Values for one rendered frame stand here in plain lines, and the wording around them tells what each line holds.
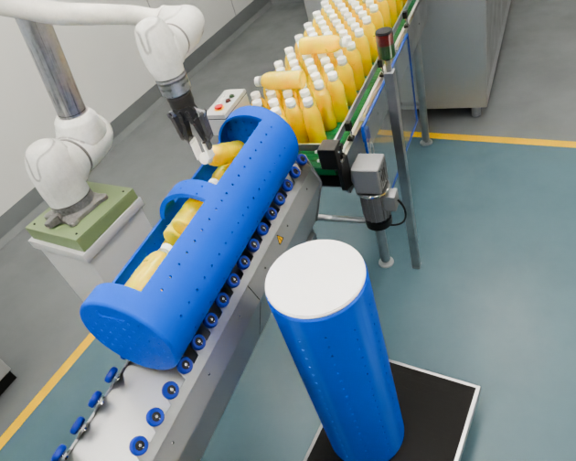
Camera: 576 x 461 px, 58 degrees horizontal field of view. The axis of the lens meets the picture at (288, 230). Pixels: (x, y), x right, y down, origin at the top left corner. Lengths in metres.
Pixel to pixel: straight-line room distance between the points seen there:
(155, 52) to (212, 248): 0.54
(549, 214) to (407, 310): 0.94
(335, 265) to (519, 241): 1.61
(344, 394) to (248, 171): 0.72
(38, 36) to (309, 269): 1.15
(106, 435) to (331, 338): 0.63
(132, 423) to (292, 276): 0.56
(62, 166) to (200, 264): 0.74
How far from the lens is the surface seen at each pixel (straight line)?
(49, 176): 1.95
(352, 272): 1.39
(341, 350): 1.44
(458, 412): 2.14
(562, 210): 3.06
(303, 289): 1.38
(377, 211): 2.14
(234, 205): 1.52
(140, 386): 1.53
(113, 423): 1.51
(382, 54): 2.05
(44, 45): 1.95
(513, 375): 2.40
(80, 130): 2.04
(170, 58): 1.52
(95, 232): 1.96
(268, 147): 1.69
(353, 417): 1.74
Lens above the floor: 2.05
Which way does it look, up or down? 40 degrees down
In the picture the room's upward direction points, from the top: 20 degrees counter-clockwise
